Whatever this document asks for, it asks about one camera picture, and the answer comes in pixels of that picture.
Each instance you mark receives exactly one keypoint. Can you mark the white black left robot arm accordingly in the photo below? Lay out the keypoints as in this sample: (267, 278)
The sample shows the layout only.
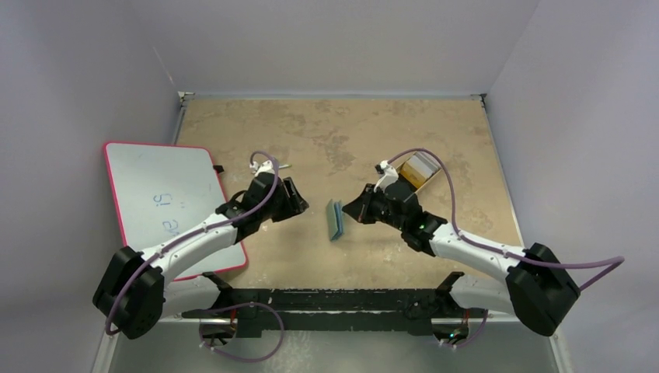
(132, 291)

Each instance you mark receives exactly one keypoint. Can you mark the stack of grey cards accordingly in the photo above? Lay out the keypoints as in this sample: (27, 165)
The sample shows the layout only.
(424, 164)

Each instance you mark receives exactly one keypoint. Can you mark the aluminium extrusion frame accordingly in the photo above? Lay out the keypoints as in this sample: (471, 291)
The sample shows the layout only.
(496, 343)

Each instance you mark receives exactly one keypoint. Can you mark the beige oval card tray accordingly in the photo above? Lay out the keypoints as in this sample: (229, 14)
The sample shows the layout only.
(404, 181)

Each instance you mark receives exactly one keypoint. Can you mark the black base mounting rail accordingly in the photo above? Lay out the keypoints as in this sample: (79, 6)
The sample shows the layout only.
(416, 311)

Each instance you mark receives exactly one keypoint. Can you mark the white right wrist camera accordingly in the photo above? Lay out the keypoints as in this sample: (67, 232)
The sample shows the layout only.
(388, 175)

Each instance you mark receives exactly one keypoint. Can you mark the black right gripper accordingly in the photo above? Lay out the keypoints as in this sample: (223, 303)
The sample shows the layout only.
(371, 204)

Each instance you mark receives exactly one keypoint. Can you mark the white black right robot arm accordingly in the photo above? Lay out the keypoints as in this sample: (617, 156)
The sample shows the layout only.
(527, 283)

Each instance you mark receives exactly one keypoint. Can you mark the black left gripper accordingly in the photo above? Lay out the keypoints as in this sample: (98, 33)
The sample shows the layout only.
(293, 204)

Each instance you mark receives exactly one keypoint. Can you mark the pink framed whiteboard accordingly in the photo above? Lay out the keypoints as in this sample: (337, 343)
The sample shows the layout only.
(161, 191)

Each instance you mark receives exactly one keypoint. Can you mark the green leather card holder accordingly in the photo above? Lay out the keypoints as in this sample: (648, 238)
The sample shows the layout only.
(334, 218)

